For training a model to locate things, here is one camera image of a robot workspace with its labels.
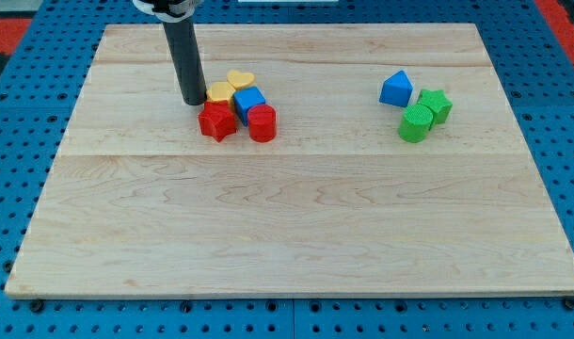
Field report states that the blue cube block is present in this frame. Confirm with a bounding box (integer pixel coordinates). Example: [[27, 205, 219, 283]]
[[233, 86, 266, 126]]

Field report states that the yellow heart block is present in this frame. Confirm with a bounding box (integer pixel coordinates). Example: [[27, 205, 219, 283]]
[[227, 70, 256, 90]]

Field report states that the red cylinder block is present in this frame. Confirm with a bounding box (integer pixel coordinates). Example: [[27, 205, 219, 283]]
[[247, 104, 277, 143]]

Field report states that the red star block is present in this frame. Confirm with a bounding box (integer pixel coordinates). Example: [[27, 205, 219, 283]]
[[198, 101, 237, 142]]

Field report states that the yellow hexagon block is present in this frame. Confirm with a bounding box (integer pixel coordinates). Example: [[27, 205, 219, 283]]
[[206, 81, 236, 110]]

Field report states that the blue triangle block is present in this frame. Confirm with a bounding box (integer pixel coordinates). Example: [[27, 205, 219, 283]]
[[379, 70, 413, 107]]

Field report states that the green cylinder block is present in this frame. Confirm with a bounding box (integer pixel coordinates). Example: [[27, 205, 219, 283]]
[[398, 104, 434, 143]]

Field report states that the light wooden board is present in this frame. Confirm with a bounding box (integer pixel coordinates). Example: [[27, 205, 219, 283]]
[[5, 24, 574, 299]]

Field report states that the green star block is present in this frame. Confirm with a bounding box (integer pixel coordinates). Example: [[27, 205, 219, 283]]
[[417, 89, 453, 124]]

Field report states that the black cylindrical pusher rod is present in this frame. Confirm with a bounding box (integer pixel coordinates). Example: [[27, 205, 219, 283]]
[[163, 17, 206, 105]]

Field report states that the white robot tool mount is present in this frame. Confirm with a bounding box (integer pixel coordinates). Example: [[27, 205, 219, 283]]
[[132, 0, 203, 24]]

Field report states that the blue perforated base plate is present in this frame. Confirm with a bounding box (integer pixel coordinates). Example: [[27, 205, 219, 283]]
[[0, 1, 574, 338]]

